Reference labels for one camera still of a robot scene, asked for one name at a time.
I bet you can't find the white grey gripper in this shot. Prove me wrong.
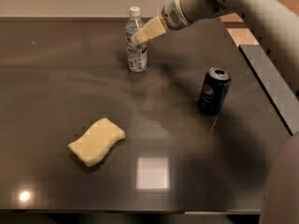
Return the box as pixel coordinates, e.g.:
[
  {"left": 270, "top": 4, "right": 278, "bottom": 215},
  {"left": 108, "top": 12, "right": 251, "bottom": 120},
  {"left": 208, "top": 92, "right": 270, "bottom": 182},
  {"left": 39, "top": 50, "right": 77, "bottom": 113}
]
[{"left": 131, "top": 0, "right": 191, "bottom": 46}]

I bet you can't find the clear plastic water bottle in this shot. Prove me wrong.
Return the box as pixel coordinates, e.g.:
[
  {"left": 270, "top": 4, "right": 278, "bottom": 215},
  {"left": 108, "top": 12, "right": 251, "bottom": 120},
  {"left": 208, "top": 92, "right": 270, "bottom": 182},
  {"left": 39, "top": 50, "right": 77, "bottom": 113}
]
[{"left": 125, "top": 7, "right": 148, "bottom": 73}]

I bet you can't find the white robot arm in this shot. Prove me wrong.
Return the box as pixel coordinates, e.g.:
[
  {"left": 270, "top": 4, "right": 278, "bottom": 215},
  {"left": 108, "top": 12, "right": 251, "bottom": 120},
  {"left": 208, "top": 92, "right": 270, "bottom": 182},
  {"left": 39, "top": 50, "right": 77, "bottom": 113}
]
[{"left": 133, "top": 0, "right": 299, "bottom": 224}]

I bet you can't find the dark blue Pepsi can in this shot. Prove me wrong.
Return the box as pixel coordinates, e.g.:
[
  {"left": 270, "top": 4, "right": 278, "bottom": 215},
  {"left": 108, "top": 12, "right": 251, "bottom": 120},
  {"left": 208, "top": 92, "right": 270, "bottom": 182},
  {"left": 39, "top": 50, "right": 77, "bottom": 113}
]
[{"left": 198, "top": 66, "right": 232, "bottom": 115}]

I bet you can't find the grey side table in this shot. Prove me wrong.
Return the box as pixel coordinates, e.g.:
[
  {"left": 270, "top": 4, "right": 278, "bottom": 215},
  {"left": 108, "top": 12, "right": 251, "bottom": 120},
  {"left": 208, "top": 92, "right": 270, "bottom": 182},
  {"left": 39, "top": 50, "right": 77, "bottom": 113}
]
[{"left": 238, "top": 45, "right": 299, "bottom": 135}]

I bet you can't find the yellow sponge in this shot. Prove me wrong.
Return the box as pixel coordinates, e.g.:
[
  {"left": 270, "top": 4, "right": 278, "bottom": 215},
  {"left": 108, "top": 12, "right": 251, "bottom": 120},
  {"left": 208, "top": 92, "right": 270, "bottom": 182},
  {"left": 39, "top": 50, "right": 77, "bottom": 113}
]
[{"left": 67, "top": 118, "right": 125, "bottom": 167}]

